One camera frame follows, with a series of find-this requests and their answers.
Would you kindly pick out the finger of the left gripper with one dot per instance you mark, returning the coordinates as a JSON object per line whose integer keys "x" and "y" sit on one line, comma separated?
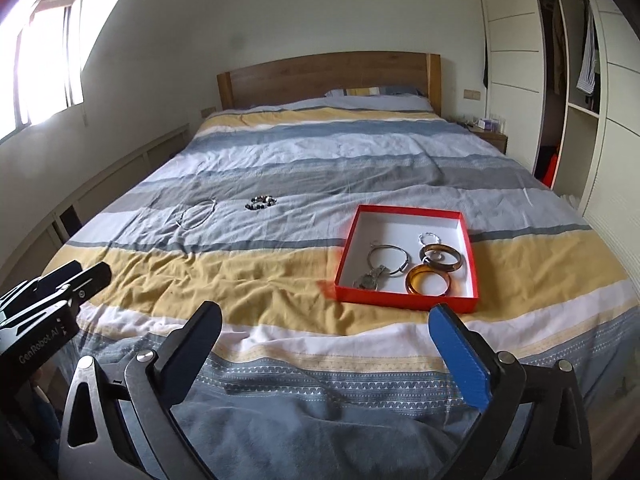
{"x": 30, "y": 292}
{"x": 78, "y": 289}

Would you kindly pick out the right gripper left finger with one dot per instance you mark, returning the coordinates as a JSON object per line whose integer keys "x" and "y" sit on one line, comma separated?
{"x": 95, "y": 440}

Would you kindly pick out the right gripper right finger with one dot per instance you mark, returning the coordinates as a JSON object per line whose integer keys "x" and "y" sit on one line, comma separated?
{"x": 538, "y": 410}

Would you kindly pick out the amber resin bangle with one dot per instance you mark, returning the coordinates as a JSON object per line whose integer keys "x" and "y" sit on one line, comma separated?
{"x": 424, "y": 280}

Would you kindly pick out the dark tortoiseshell bangle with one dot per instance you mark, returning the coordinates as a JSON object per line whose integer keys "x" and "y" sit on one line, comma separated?
{"x": 441, "y": 257}

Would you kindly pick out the red jewelry box tray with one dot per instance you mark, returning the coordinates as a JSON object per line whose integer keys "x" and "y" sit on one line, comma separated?
{"x": 401, "y": 226}

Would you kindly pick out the silver metal clasp charm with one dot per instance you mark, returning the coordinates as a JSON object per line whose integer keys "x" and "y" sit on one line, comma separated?
{"x": 369, "y": 280}

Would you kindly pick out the bright window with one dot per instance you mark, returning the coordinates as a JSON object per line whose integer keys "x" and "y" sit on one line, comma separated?
{"x": 40, "y": 72}

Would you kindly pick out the wooden headboard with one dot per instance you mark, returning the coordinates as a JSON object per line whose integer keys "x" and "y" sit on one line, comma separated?
{"x": 311, "y": 76}

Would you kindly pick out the wooden nightstand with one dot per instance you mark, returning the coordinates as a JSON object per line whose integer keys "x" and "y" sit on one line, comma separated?
{"x": 491, "y": 136}

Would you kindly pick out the blue striped pillow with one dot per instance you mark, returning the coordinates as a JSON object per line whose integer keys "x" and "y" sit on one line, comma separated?
{"x": 377, "y": 91}

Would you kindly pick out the hanging striped shirt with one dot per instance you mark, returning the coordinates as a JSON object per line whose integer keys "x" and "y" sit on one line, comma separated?
{"x": 586, "y": 81}

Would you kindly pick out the white wardrobe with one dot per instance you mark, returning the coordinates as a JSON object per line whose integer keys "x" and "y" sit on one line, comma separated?
{"x": 585, "y": 148}

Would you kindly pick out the low white wall cabinet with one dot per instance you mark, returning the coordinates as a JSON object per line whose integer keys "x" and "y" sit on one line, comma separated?
{"x": 51, "y": 233}

